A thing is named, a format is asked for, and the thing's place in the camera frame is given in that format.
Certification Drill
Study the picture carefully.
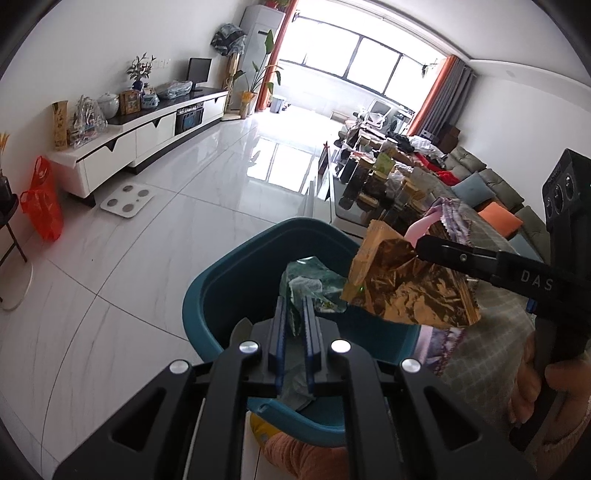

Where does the white standing air conditioner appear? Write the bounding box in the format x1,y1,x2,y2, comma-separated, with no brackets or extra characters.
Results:
238,4,287,114

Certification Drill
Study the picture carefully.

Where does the purple patterned wrapper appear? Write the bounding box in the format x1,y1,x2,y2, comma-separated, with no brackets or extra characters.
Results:
434,198,474,241

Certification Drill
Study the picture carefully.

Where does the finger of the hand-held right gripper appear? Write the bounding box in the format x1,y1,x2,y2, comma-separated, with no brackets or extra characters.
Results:
416,234,499,282

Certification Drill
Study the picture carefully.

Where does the white office chair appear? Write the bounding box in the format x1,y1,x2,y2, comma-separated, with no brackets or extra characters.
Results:
360,99,393,132

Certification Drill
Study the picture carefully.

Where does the white black TV cabinet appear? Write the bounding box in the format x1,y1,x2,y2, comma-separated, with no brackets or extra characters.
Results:
46,88,229,199

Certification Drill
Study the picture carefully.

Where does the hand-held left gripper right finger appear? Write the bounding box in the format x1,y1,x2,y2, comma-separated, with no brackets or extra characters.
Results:
302,295,539,480

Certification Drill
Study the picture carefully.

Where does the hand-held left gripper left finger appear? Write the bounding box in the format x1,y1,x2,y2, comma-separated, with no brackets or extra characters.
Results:
53,295,287,480

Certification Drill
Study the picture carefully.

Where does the tall clear plastic bag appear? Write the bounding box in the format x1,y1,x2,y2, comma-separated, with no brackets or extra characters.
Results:
69,95,109,148

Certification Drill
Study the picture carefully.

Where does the purple foil wrapper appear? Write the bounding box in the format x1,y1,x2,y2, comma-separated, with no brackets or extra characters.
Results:
418,323,467,374

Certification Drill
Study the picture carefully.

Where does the dark patterned cloth bundle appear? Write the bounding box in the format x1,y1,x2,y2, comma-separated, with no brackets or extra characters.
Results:
210,23,247,58

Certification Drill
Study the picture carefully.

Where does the person's right hand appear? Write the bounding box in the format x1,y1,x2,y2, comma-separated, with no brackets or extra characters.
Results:
508,332,591,425

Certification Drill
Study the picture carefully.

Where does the wooden picture frame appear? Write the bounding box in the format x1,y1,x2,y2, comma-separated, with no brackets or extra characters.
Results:
119,90,141,116

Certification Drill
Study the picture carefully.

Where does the pile of jars and boxes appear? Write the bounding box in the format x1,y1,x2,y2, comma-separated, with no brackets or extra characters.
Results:
337,122,439,227

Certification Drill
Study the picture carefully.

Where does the glass coffee table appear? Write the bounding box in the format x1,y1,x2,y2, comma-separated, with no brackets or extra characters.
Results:
316,143,370,236

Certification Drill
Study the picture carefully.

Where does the large leafy potted plant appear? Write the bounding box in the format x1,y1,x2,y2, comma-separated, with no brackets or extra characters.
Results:
231,30,283,116

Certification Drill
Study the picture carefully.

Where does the teal plastic bin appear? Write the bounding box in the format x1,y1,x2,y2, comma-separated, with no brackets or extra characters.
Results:
182,217,423,448

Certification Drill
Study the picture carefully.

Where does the tall yellow box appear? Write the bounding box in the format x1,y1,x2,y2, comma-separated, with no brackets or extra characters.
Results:
52,102,70,151

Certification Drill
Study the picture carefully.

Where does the black monitor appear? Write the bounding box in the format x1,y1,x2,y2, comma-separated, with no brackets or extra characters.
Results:
187,58,213,90

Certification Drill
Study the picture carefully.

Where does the orange cushion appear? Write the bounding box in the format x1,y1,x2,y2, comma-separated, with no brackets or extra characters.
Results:
478,202,525,238

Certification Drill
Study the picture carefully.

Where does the black metal plant stand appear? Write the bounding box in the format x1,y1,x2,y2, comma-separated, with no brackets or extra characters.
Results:
0,131,29,305

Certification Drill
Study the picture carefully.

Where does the blue grey cushion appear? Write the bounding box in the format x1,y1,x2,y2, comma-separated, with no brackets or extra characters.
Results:
451,174,492,200
512,233,546,261

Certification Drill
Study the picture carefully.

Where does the gold foil wrapper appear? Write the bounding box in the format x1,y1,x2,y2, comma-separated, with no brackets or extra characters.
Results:
342,219,482,329

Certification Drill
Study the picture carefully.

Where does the small plant in blue vase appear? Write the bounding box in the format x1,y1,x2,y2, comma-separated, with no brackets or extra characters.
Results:
126,52,155,93

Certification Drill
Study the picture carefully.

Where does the orange plastic bag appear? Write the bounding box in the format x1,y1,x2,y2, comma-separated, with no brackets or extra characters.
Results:
19,156,64,241

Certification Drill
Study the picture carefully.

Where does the large window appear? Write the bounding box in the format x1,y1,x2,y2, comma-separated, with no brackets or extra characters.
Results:
277,0,451,109

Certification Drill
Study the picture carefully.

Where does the green plastic wrapper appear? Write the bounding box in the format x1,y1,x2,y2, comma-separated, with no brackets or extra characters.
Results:
279,256,352,411

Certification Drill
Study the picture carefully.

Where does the white clothes pile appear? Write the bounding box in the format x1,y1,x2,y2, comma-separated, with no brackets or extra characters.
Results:
409,135,444,155

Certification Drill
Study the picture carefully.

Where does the orange grey curtain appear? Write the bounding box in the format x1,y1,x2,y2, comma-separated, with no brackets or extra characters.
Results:
406,54,476,137
256,0,301,112

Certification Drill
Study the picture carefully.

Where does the flat clear plastic bag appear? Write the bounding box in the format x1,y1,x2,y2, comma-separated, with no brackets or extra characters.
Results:
154,80,194,100

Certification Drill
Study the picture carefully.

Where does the grey green sofa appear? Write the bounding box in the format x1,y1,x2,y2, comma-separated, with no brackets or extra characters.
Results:
406,134,552,264

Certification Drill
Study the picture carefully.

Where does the tall gold ornamental stand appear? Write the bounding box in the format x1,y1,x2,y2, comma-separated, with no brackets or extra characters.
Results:
224,53,241,109

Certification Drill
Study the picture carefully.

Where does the person's pink fleece garment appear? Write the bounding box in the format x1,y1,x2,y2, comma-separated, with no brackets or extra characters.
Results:
249,411,348,480

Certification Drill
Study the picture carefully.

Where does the red cloth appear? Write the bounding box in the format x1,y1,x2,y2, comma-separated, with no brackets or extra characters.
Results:
416,154,462,185

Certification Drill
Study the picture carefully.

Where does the white bathroom scale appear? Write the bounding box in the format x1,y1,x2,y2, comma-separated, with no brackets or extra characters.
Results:
100,184,157,219

